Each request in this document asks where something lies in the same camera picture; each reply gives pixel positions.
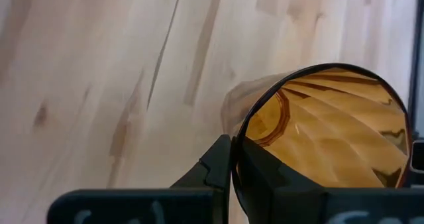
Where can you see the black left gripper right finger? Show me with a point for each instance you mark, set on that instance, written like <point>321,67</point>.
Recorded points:
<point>265,184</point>

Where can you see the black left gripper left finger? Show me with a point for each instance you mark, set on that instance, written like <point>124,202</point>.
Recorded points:
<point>212,171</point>

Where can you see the amber faceted drinking glass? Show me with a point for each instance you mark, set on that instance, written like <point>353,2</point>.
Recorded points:
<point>331,124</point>

